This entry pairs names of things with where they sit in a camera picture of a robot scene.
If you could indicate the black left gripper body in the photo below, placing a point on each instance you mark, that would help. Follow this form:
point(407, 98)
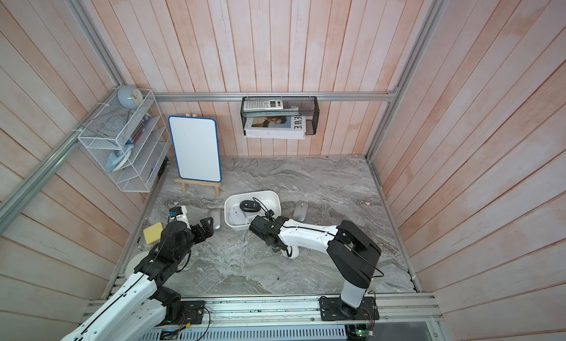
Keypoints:
point(198, 236)

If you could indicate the silver mouse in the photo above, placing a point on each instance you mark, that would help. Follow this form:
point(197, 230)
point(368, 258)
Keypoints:
point(215, 213)
point(300, 211)

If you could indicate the white storage box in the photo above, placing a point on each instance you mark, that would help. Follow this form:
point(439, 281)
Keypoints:
point(268, 200)

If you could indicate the white mouse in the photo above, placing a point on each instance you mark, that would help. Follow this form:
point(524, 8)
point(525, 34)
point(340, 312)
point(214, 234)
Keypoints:
point(237, 216)
point(291, 252)

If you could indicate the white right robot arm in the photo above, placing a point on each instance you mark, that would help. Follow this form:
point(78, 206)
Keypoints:
point(354, 254)

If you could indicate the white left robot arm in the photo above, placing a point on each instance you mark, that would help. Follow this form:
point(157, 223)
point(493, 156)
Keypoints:
point(137, 283)

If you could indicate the black mouse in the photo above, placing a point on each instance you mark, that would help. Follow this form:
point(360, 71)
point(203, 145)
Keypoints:
point(250, 206)

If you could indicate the white mouse in box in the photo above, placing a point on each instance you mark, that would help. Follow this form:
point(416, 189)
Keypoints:
point(237, 216)

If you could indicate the yellow sticky note pad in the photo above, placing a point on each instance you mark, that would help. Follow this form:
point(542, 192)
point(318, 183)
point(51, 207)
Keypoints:
point(152, 234)

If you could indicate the wooden easel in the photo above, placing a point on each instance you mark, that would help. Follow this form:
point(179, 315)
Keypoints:
point(199, 185)

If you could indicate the white tape roll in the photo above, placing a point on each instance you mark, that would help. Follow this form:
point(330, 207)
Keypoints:
point(133, 263)

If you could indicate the white magazine book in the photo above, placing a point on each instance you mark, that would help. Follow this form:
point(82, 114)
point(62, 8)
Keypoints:
point(276, 127)

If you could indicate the green thin book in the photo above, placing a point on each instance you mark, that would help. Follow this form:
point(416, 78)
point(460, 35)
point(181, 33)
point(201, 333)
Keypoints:
point(272, 113)

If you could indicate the white calculator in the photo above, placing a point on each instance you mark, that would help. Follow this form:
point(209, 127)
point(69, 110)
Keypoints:
point(262, 105)

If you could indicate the white board blue frame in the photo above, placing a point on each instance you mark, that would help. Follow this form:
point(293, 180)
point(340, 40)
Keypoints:
point(195, 148)

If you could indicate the white wire shelf rack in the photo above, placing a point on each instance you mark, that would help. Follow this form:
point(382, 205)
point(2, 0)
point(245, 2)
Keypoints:
point(130, 145)

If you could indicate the black mesh wall basket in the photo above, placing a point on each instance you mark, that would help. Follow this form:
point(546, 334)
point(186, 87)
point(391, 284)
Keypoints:
point(308, 106)

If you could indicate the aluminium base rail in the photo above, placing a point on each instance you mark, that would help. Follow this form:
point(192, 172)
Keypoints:
point(279, 317)

